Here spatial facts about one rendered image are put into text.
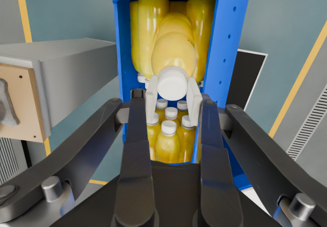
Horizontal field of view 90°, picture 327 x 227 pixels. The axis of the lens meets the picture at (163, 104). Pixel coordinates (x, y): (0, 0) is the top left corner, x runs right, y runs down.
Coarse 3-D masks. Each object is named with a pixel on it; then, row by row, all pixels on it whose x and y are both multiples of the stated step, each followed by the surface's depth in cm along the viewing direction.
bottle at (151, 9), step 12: (144, 0) 33; (156, 0) 33; (168, 0) 34; (144, 12) 34; (156, 12) 33; (168, 12) 35; (144, 24) 35; (156, 24) 34; (144, 36) 36; (144, 48) 37; (144, 60) 38; (144, 72) 40
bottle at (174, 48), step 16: (176, 16) 30; (160, 32) 27; (176, 32) 25; (192, 32) 29; (160, 48) 23; (176, 48) 22; (192, 48) 23; (160, 64) 22; (176, 64) 21; (192, 64) 23
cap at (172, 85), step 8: (168, 72) 20; (176, 72) 20; (160, 80) 20; (168, 80) 20; (176, 80) 19; (184, 80) 20; (160, 88) 21; (168, 88) 20; (176, 88) 20; (184, 88) 20; (168, 96) 21; (176, 96) 21
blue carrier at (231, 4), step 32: (128, 0) 41; (224, 0) 26; (128, 32) 44; (224, 32) 28; (128, 64) 47; (224, 64) 31; (128, 96) 50; (160, 96) 60; (224, 96) 36; (192, 160) 39
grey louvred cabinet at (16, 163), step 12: (0, 144) 159; (12, 144) 173; (24, 144) 195; (0, 156) 162; (12, 156) 175; (24, 156) 193; (0, 168) 164; (12, 168) 178; (24, 168) 196; (0, 180) 166
